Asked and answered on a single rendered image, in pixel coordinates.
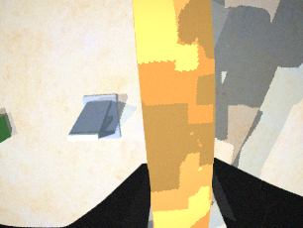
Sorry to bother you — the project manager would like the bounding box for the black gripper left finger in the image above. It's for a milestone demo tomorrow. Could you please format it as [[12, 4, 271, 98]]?
[[0, 163, 152, 228]]

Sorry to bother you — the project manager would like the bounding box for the green rectangular block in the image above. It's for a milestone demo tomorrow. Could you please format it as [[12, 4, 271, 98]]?
[[0, 117, 11, 143]]

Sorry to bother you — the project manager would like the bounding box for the orange bar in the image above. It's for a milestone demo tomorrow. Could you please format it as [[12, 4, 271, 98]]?
[[132, 0, 216, 228]]

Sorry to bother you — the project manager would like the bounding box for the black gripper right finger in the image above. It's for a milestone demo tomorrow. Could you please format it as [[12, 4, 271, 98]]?
[[212, 158, 303, 228]]

